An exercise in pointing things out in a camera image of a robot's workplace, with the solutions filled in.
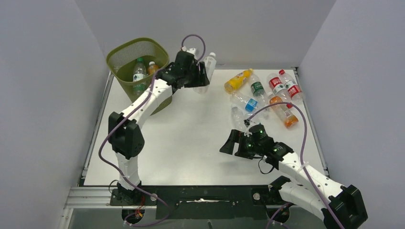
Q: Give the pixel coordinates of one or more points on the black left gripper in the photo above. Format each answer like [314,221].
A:
[200,79]

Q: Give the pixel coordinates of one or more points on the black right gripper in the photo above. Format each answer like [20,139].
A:
[237,136]

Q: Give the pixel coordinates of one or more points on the large clear plastic bottle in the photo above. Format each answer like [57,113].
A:
[210,65]

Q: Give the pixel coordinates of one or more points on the green label Nongfu water bottle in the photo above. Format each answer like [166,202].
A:
[139,73]

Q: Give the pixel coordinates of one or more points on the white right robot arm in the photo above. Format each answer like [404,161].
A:
[336,205]

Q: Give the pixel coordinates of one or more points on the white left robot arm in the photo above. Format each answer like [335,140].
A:
[126,138]

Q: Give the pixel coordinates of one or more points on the green plastic mesh bin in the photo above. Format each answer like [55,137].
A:
[121,62]

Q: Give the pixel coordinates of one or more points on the clear bottle white Cestbon cap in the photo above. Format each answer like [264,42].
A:
[237,118]

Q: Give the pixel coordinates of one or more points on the yellow juice bottle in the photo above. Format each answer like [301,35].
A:
[237,81]

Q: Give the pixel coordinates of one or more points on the blue label water bottle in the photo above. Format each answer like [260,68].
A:
[246,103]

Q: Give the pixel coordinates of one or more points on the dark green label bottle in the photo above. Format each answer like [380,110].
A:
[256,87]

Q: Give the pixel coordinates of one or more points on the orange label tea bottle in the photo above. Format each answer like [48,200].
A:
[282,111]

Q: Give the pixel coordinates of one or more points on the red label bottle red cap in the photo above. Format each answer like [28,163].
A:
[277,87]

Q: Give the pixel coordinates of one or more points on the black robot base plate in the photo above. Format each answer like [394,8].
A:
[256,202]

